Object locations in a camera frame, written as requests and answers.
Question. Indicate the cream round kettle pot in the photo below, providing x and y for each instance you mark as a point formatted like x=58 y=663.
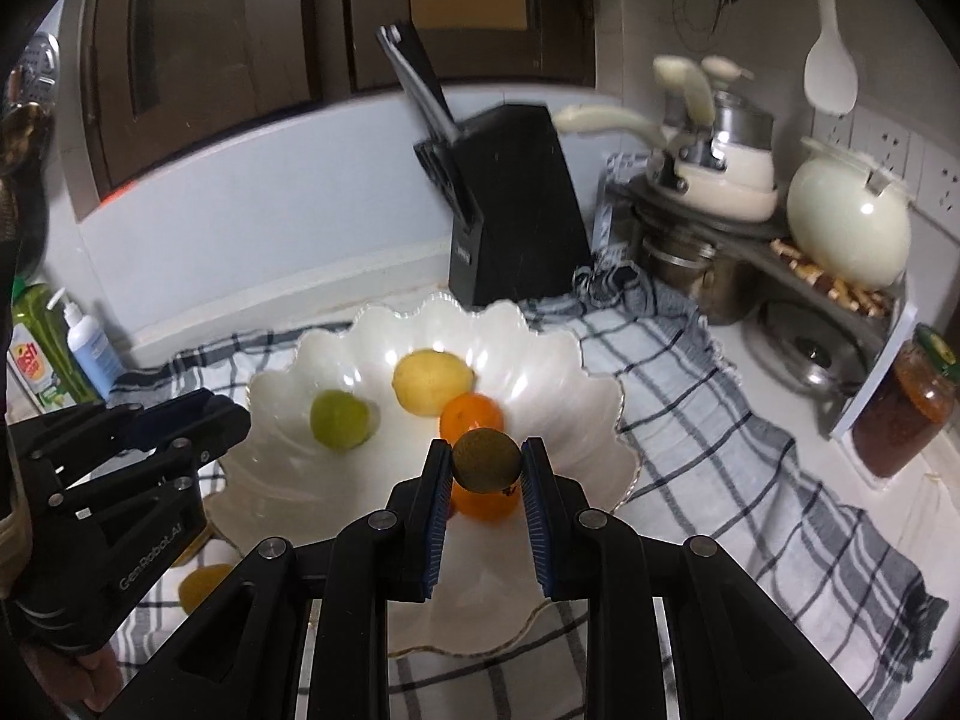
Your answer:
x=849 y=214

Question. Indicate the stainless steel pot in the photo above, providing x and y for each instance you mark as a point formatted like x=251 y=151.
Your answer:
x=722 y=286

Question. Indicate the white scalloped bowl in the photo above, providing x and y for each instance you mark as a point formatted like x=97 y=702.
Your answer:
x=281 y=482

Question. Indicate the dark wooden window frame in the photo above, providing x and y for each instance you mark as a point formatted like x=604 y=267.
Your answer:
x=163 y=78

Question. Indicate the orange tangerine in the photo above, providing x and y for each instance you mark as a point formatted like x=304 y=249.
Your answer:
x=467 y=412
x=485 y=507

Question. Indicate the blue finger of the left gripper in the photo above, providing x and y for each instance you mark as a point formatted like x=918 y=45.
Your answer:
x=208 y=423

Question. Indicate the checked grey white cloth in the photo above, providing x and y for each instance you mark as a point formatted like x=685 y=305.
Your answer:
x=883 y=615

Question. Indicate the black scissors in block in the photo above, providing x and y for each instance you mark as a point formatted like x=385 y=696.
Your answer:
x=439 y=165

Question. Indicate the green dish soap bottle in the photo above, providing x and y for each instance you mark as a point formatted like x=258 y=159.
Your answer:
x=39 y=353

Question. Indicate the white wall socket strip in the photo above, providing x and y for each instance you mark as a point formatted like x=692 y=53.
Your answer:
x=929 y=171

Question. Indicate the metal hanging strainer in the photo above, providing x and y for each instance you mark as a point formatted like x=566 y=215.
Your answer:
x=35 y=76

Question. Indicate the cream steel stacked pot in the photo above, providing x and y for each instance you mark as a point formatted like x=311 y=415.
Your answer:
x=740 y=142

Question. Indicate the grey corner shelf rack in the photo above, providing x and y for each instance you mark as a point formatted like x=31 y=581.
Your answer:
x=750 y=242

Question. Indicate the blue white pump bottle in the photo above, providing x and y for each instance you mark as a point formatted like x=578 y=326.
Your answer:
x=89 y=345

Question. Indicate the cream saucepan with handle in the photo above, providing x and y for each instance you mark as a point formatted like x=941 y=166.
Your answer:
x=726 y=180

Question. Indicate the black knife block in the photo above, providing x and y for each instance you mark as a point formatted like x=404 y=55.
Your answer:
x=520 y=234

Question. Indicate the jar with green lid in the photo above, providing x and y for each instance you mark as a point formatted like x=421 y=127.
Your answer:
x=911 y=405

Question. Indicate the glass pot lid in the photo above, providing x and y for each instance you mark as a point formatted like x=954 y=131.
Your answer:
x=815 y=351

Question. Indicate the green round fruit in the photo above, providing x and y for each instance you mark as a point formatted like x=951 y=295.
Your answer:
x=339 y=420

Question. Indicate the yellow lemon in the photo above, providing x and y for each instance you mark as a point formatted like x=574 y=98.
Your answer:
x=426 y=380

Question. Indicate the brown kiwi fruit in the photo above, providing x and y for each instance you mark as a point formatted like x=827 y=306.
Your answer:
x=486 y=461

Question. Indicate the wooden trivet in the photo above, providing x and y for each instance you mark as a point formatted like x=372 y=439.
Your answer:
x=860 y=301

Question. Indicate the small yellow fruit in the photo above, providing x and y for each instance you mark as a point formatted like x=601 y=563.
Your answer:
x=198 y=585

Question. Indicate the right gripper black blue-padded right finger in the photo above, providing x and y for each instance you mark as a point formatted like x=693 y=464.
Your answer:
x=670 y=625

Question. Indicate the white rice paddle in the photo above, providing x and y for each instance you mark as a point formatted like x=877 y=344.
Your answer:
x=830 y=76

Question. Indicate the grey knife handles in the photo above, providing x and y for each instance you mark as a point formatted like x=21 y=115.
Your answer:
x=402 y=46

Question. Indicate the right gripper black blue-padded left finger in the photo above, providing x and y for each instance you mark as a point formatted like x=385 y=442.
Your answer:
x=301 y=631

